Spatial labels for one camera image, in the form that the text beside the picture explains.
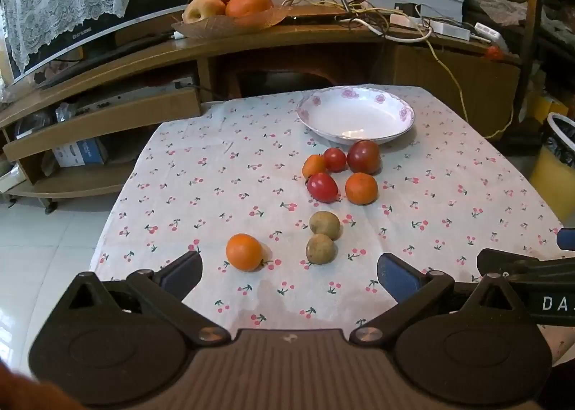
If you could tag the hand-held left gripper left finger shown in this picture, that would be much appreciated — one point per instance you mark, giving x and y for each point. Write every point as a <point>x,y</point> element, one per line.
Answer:
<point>182,273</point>

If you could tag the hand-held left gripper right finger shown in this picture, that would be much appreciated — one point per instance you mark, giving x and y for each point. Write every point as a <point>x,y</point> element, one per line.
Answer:
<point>395,275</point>

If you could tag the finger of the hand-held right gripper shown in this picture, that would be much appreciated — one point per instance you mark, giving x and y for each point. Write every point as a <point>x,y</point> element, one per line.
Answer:
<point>507,261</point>
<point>567,239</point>

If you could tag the orange tangerine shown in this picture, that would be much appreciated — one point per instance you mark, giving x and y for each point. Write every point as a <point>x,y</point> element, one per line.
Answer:
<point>244,251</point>
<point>361,188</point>

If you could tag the brown kiwi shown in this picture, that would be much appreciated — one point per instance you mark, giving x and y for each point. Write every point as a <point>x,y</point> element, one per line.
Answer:
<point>320,249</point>
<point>324,224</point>

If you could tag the bright red tomato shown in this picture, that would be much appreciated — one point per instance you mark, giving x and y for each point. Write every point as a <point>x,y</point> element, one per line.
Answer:
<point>322,187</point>

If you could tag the large dark red apple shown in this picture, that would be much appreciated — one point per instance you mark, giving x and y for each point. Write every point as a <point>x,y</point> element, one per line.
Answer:
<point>364,157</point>

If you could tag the small red tomato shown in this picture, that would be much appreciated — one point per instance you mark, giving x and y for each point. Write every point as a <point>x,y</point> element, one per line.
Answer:
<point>334,159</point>

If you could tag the small tangerine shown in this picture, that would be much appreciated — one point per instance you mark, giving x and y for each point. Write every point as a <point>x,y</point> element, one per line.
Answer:
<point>313,166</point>

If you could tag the white floral plate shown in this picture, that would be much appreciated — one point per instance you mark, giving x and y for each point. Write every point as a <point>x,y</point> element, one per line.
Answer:
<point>359,115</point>

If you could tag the yellow trash bin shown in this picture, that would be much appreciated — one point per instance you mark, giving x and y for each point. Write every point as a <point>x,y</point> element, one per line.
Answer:
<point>555,167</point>

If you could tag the cherry print tablecloth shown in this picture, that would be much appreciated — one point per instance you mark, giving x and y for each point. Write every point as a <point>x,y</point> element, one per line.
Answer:
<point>224,176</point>

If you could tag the blue and white box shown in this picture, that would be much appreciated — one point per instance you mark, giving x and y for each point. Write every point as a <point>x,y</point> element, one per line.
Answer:
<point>81,153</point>

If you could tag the silver media player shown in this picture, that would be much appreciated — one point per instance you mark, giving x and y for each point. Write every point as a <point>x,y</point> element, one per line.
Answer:
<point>125,97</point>

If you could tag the small red object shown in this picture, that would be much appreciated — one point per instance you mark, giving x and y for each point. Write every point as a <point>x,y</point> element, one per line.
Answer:
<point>494,52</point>

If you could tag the white handheld device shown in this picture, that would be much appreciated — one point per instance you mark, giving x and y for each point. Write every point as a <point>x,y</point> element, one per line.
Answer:
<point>492,34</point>

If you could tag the dark storage shelf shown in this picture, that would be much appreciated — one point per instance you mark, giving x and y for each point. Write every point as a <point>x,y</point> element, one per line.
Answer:
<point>552,10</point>

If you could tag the white rectangular box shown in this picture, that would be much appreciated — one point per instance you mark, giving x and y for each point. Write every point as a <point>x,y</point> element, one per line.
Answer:
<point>449,28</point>

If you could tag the wooden television stand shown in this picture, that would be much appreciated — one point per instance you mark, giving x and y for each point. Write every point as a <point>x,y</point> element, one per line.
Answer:
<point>269,48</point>

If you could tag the glass fruit dish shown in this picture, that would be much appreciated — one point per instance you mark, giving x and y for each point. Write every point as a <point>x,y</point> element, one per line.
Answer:
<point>211,28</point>

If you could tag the white power strip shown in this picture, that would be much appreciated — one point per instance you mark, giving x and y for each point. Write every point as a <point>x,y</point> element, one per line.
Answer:
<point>411,22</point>

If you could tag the yellow apple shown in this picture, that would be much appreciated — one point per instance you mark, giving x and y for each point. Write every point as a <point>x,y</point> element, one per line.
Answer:
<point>203,10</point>

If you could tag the black power adapter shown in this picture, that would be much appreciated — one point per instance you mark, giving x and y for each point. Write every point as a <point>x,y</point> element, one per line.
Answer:
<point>405,9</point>

